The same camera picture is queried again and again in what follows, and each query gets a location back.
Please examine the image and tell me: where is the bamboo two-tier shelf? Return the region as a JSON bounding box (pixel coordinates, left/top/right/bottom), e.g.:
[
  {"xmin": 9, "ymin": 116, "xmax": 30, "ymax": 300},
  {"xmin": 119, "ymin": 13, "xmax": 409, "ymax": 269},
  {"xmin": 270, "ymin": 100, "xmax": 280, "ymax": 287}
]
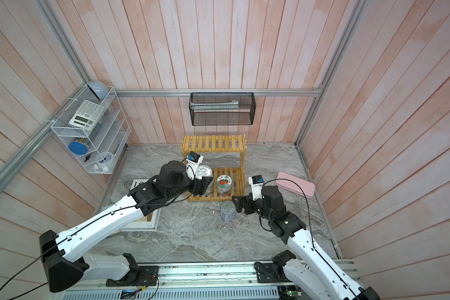
[{"xmin": 181, "ymin": 135, "xmax": 247, "ymax": 202}]

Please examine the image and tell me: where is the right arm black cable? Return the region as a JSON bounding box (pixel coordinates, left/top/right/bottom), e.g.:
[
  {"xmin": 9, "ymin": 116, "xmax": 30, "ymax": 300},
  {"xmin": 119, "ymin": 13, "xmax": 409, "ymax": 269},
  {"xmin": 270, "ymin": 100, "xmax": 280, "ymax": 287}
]
[{"xmin": 262, "ymin": 178, "xmax": 357, "ymax": 300}]

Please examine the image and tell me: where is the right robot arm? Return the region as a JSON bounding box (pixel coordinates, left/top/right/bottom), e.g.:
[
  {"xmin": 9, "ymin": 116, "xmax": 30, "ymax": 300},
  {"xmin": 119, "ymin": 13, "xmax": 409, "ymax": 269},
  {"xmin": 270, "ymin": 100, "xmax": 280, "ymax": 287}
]
[{"xmin": 232, "ymin": 186, "xmax": 380, "ymax": 300}]

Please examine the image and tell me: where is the tomato lid seed jar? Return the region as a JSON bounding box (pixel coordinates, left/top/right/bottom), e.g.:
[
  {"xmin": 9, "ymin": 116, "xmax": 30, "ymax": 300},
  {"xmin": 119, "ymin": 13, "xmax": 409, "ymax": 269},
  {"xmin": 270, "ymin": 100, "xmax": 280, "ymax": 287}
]
[{"xmin": 216, "ymin": 174, "xmax": 233, "ymax": 196}]

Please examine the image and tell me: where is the white cup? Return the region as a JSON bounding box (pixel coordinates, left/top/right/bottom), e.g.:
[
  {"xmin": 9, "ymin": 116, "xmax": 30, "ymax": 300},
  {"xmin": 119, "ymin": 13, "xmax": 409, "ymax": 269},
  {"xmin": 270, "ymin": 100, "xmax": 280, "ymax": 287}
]
[{"xmin": 94, "ymin": 152, "xmax": 114, "ymax": 173}]

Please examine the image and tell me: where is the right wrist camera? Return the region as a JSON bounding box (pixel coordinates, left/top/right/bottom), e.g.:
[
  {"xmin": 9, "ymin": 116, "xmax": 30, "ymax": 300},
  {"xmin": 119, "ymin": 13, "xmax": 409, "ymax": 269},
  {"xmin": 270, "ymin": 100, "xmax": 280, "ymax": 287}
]
[{"xmin": 248, "ymin": 175, "xmax": 264, "ymax": 201}]

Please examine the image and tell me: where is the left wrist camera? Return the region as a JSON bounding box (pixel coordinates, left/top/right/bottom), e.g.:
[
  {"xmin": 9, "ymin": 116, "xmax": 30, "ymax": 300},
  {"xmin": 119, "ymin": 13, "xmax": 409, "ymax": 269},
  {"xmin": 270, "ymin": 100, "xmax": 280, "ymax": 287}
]
[{"xmin": 185, "ymin": 151, "xmax": 203, "ymax": 180}]

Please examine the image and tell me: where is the white label tin can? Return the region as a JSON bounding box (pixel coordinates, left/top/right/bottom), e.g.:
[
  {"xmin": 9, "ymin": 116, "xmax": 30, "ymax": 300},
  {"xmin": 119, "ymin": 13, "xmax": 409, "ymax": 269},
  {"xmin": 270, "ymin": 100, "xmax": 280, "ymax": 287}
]
[{"xmin": 196, "ymin": 165, "xmax": 214, "ymax": 196}]

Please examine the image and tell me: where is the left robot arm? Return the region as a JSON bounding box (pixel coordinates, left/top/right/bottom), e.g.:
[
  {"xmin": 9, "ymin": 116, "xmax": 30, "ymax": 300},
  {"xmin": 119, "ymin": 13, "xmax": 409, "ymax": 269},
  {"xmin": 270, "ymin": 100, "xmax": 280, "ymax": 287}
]
[{"xmin": 39, "ymin": 161, "xmax": 213, "ymax": 293}]

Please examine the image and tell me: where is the booklet in mesh basket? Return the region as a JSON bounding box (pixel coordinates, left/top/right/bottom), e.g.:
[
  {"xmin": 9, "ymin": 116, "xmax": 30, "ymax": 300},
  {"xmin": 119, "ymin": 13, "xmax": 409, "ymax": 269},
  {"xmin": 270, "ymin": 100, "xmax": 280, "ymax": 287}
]
[{"xmin": 189, "ymin": 100, "xmax": 240, "ymax": 111}]

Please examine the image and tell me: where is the purple label tin can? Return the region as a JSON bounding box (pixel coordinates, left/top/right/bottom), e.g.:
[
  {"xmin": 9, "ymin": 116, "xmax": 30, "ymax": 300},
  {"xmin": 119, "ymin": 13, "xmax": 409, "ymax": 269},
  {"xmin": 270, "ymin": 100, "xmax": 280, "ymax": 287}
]
[{"xmin": 220, "ymin": 201, "xmax": 236, "ymax": 223}]

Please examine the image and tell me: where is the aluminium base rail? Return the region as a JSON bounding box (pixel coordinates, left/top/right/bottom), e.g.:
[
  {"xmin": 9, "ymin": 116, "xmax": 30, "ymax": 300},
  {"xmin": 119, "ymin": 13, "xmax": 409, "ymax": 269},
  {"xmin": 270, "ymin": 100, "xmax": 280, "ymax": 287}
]
[{"xmin": 48, "ymin": 258, "xmax": 368, "ymax": 300}]

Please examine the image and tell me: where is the white calculator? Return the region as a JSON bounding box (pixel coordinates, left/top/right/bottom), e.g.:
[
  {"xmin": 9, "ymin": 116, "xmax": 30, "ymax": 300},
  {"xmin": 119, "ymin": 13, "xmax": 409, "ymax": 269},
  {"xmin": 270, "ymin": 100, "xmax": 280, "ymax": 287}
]
[{"xmin": 69, "ymin": 100, "xmax": 105, "ymax": 131}]

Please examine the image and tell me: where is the black mesh wall basket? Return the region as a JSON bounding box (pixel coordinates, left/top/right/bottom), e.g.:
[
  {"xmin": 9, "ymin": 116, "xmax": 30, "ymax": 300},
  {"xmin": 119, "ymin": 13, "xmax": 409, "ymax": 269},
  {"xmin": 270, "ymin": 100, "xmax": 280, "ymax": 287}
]
[{"xmin": 189, "ymin": 92, "xmax": 256, "ymax": 126}]

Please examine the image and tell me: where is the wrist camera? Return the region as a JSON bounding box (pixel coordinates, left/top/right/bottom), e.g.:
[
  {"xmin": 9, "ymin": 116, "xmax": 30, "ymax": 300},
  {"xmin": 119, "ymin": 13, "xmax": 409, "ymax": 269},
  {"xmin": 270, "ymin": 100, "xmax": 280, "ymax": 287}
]
[
  {"xmin": 185, "ymin": 151, "xmax": 203, "ymax": 180},
  {"xmin": 248, "ymin": 175, "xmax": 264, "ymax": 201}
]

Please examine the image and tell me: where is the white wire wall rack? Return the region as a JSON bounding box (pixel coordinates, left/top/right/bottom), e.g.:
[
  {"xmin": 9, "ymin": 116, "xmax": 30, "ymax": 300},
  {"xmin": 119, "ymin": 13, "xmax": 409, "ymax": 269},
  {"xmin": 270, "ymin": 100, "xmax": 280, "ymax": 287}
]
[{"xmin": 51, "ymin": 85, "xmax": 131, "ymax": 175}]

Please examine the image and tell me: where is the Loewe magazine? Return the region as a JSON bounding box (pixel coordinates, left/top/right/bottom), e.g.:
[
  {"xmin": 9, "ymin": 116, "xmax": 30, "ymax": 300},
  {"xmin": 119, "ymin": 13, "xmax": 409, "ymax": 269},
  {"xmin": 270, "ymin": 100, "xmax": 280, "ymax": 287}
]
[{"xmin": 118, "ymin": 179, "xmax": 161, "ymax": 232}]

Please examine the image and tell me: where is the blue lid container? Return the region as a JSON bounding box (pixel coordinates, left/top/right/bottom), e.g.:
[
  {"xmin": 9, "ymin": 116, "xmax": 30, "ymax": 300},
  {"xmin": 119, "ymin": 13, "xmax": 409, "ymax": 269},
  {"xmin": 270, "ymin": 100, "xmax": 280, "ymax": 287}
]
[{"xmin": 68, "ymin": 138, "xmax": 90, "ymax": 156}]

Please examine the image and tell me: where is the pink case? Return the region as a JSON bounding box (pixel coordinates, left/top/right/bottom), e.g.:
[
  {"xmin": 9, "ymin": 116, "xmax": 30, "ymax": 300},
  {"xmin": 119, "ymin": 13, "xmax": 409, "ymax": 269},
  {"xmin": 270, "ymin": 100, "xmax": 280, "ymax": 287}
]
[{"xmin": 275, "ymin": 172, "xmax": 316, "ymax": 198}]

